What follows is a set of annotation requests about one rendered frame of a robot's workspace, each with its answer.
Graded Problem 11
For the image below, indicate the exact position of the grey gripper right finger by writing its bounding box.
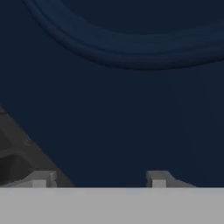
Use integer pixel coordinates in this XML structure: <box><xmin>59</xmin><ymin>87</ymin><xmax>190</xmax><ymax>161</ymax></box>
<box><xmin>145</xmin><ymin>170</ymin><xmax>196</xmax><ymax>188</ymax></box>

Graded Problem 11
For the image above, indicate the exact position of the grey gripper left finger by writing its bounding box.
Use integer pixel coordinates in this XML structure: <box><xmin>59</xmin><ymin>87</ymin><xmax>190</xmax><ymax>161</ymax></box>
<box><xmin>6</xmin><ymin>171</ymin><xmax>58</xmax><ymax>188</ymax></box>

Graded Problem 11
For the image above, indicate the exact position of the dark blue cabinet door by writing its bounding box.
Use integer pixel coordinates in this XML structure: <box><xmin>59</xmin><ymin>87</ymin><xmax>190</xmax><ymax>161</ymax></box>
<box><xmin>0</xmin><ymin>0</ymin><xmax>224</xmax><ymax>188</ymax></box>

